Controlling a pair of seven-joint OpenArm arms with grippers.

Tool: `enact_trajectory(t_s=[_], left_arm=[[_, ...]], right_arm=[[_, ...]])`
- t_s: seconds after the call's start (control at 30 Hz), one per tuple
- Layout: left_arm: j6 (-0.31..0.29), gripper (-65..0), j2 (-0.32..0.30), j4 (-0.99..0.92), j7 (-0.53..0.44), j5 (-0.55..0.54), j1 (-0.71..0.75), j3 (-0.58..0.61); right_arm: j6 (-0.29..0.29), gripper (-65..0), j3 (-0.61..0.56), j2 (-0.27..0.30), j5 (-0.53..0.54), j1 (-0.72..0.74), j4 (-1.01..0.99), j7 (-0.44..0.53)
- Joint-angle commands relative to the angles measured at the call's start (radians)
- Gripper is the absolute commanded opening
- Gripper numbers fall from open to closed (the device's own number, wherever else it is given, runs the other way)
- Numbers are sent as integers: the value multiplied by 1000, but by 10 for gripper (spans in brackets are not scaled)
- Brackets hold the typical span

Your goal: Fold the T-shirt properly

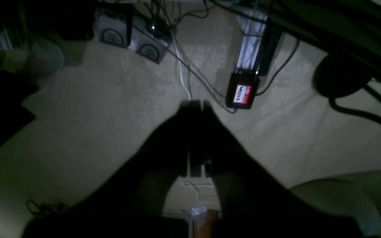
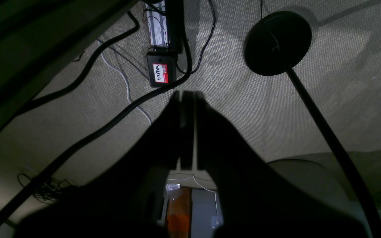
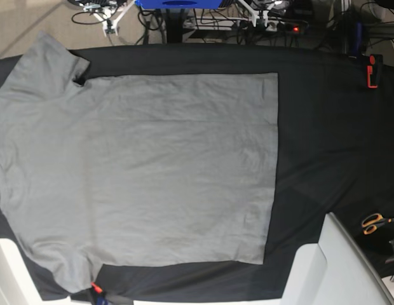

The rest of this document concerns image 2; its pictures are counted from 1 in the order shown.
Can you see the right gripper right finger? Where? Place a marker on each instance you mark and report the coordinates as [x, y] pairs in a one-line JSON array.
[[236, 169]]

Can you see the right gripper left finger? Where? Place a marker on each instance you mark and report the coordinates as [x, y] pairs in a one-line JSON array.
[[143, 170]]

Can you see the black box with name sticker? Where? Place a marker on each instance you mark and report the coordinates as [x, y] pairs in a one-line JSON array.
[[161, 68]]

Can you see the round black lamp base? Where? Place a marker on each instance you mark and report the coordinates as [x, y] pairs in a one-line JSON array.
[[277, 39]]

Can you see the dark table edge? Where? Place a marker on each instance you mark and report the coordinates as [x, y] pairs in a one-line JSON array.
[[38, 38]]

